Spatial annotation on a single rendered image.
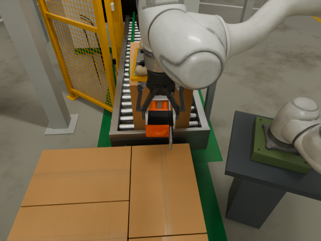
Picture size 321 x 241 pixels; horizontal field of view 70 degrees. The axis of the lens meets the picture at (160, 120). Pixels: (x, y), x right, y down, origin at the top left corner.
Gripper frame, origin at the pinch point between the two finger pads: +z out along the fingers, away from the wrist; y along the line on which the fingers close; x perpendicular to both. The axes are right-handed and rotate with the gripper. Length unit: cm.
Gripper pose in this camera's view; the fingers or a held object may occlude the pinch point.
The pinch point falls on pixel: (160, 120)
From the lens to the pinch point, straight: 76.0
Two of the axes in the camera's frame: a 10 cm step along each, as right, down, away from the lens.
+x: -0.1, 6.9, -7.3
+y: -10.0, -0.1, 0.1
